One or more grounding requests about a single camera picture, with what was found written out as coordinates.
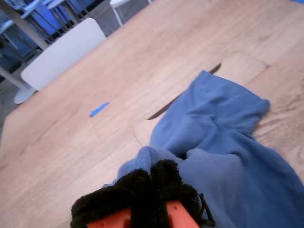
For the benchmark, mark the short blue tape piece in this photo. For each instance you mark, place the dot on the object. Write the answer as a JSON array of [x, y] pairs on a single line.
[[98, 109]]

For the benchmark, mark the blue chair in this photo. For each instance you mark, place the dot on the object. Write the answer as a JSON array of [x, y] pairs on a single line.
[[16, 45], [47, 16]]

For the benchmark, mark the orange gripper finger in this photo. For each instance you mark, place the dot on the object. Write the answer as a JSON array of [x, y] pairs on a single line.
[[104, 204], [173, 185]]

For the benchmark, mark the black zip tie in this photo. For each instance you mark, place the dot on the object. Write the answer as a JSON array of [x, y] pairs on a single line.
[[208, 212]]

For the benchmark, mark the blue printed T-shirt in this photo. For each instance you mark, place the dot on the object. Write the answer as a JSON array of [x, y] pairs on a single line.
[[225, 118]]

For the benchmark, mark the thin white table leg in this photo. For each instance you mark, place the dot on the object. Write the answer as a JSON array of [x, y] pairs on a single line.
[[116, 12]]

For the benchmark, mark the white pedestal table leg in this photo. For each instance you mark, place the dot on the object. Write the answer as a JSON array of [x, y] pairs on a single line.
[[23, 96]]

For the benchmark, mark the grey table pole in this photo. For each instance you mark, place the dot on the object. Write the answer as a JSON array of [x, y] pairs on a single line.
[[26, 26]]

